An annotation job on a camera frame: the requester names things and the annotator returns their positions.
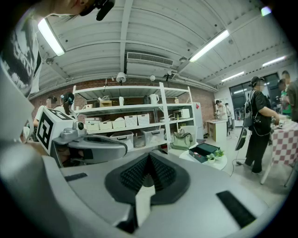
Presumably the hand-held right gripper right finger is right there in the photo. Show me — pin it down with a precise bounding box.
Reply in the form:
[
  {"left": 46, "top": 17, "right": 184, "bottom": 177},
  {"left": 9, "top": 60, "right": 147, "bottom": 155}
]
[{"left": 139, "top": 151, "right": 268, "bottom": 238}]

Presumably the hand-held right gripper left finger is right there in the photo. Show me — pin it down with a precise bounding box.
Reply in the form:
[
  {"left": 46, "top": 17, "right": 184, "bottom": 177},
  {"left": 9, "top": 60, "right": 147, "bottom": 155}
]
[{"left": 61, "top": 152, "right": 149, "bottom": 225}]

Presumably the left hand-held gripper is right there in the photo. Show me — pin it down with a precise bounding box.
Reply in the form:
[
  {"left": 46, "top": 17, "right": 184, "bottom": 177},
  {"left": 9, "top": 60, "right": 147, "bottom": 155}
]
[{"left": 36, "top": 107, "right": 128, "bottom": 168}]

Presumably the teal box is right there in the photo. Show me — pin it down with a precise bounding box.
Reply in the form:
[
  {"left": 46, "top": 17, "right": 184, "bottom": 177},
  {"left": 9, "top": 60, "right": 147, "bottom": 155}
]
[{"left": 188, "top": 143, "right": 221, "bottom": 163}]

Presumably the clear plastic bin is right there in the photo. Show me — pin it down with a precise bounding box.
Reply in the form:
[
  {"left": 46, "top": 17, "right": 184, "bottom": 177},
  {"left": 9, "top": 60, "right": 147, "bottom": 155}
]
[
  {"left": 141, "top": 127, "right": 165, "bottom": 146},
  {"left": 109, "top": 131, "right": 135, "bottom": 150}
]

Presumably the white round table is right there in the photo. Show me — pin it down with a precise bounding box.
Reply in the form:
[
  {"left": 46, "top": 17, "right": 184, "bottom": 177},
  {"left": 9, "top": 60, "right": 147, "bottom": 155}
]
[{"left": 179, "top": 148, "right": 228, "bottom": 171}]

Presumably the clear bin with brown contents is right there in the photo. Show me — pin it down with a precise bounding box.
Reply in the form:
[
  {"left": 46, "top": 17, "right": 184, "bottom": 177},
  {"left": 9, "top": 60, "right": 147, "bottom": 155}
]
[{"left": 133, "top": 133, "right": 146, "bottom": 148}]

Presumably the white perforated basket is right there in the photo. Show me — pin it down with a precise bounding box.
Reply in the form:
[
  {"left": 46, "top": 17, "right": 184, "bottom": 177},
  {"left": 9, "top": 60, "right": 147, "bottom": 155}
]
[
  {"left": 137, "top": 113, "right": 150, "bottom": 126},
  {"left": 124, "top": 115, "right": 138, "bottom": 127}
]

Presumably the green tote bag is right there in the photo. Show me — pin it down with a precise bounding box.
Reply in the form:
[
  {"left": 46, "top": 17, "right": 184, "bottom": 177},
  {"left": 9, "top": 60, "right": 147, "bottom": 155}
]
[{"left": 171, "top": 129, "right": 194, "bottom": 151}]

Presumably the white low cabinet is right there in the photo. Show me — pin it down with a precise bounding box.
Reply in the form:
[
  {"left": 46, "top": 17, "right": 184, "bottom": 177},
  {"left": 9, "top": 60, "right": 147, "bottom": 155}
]
[{"left": 206, "top": 119, "right": 228, "bottom": 143}]

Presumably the black oval backpack shell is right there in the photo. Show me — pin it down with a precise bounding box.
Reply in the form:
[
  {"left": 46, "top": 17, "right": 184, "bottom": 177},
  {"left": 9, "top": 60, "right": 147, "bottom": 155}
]
[{"left": 235, "top": 127, "right": 248, "bottom": 151}]

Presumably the white refrigerator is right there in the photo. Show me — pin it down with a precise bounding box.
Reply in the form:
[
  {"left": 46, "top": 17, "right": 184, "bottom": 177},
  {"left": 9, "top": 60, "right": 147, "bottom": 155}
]
[{"left": 192, "top": 102, "right": 204, "bottom": 138}]

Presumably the white toaster oven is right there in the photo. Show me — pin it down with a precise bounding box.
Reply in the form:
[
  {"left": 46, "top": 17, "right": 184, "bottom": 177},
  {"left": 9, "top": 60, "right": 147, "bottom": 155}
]
[{"left": 173, "top": 108, "right": 190, "bottom": 119}]

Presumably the white metal shelf rack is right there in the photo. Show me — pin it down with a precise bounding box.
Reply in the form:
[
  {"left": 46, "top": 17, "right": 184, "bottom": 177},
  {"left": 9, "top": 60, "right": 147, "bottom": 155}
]
[{"left": 72, "top": 81, "right": 196, "bottom": 154}]

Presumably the checkered tablecloth table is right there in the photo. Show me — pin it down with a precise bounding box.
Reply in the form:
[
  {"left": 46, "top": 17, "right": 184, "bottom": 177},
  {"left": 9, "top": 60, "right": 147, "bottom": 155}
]
[{"left": 260, "top": 120, "right": 298, "bottom": 186}]

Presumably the ceiling air conditioner vent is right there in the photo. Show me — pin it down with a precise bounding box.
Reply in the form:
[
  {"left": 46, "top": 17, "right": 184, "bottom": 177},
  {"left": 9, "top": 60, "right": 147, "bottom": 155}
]
[{"left": 127, "top": 51, "right": 175, "bottom": 67}]

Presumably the long ceiling light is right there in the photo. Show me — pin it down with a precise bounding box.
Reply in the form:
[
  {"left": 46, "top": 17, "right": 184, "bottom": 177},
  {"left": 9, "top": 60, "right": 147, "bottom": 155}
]
[
  {"left": 189, "top": 29, "right": 230, "bottom": 63},
  {"left": 262, "top": 55, "right": 287, "bottom": 68},
  {"left": 221, "top": 71, "right": 245, "bottom": 83},
  {"left": 38, "top": 18, "right": 66, "bottom": 57}
]

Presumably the person's printed white shirt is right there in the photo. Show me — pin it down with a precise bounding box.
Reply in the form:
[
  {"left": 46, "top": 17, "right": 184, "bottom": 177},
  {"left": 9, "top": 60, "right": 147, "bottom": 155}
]
[{"left": 0, "top": 9, "right": 43, "bottom": 98}]

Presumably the person's face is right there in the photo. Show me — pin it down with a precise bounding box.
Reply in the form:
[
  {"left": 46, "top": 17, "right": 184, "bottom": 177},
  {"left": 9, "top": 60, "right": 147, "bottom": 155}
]
[{"left": 47, "top": 0, "right": 94, "bottom": 16}]

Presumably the white dome security camera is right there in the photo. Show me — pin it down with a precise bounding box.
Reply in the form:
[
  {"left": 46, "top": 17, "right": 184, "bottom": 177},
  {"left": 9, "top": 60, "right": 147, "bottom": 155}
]
[{"left": 115, "top": 72, "right": 127, "bottom": 86}]

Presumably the black head-worn camera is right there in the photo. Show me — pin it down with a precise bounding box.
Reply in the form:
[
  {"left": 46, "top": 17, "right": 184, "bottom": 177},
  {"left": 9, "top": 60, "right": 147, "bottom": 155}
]
[{"left": 80, "top": 0, "right": 116, "bottom": 21}]

